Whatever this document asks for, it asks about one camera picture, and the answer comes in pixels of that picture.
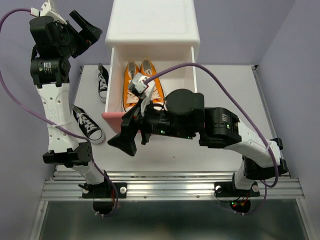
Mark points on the aluminium mounting rail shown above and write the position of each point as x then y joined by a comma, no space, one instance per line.
141,186

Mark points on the orange sneaker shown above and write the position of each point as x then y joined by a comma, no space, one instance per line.
148,69
129,99

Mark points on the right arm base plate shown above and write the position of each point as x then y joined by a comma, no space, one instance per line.
226,189

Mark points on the black sneaker front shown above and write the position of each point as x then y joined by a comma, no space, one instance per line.
87,125

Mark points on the black sneaker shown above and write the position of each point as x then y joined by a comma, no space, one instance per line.
87,125
103,82

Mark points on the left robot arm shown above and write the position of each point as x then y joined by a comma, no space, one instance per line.
51,78

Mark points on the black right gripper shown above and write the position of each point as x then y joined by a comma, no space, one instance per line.
131,125

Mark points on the pink front white drawer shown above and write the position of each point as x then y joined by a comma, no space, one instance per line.
162,57

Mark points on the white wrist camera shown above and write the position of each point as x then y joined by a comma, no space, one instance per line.
47,9
143,90

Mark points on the white shoe cabinet shell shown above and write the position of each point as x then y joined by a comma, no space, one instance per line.
153,22

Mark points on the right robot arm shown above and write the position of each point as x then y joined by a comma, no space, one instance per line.
261,159

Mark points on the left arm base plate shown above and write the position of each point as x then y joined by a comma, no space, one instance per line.
103,190

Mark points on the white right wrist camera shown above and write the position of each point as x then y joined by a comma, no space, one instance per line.
143,90

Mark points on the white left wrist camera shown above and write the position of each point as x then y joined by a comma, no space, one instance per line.
47,9

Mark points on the black sneaker back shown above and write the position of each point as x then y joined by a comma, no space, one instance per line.
103,82

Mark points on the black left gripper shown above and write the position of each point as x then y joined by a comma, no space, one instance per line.
92,36

